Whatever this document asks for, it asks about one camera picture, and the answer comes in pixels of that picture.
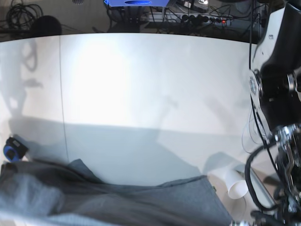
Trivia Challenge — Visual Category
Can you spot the grey t-shirt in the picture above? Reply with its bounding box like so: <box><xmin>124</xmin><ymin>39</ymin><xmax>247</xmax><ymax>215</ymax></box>
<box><xmin>0</xmin><ymin>160</ymin><xmax>232</xmax><ymax>226</ymax></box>

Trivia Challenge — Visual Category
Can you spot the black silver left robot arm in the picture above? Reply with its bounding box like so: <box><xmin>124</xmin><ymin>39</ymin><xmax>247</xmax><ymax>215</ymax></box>
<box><xmin>245</xmin><ymin>0</ymin><xmax>301</xmax><ymax>226</ymax></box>

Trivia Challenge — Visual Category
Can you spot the black power strip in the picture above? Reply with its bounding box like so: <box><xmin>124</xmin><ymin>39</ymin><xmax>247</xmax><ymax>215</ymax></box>
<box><xmin>181</xmin><ymin>14</ymin><xmax>234</xmax><ymax>25</ymax></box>

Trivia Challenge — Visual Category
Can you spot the white paper cup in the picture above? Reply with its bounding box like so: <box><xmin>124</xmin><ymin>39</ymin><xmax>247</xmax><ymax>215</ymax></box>
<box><xmin>225</xmin><ymin>170</ymin><xmax>248</xmax><ymax>200</ymax></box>

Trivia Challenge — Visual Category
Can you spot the glass side table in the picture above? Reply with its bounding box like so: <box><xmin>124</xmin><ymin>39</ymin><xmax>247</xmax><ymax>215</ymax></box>
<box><xmin>232</xmin><ymin>164</ymin><xmax>283</xmax><ymax>212</ymax></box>

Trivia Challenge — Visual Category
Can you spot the blue black tape measure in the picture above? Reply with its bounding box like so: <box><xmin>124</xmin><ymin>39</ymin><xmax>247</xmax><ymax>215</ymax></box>
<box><xmin>3</xmin><ymin>137</ymin><xmax>29</xmax><ymax>162</ymax></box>

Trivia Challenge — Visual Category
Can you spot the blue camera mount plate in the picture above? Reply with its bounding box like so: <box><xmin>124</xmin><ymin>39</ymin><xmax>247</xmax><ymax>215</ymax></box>
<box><xmin>104</xmin><ymin>0</ymin><xmax>169</xmax><ymax>7</ymax></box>

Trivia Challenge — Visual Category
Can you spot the black cable bundle on floor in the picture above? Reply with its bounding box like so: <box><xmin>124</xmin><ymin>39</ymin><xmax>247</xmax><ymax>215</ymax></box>
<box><xmin>6</xmin><ymin>2</ymin><xmax>44</xmax><ymax>30</ymax></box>

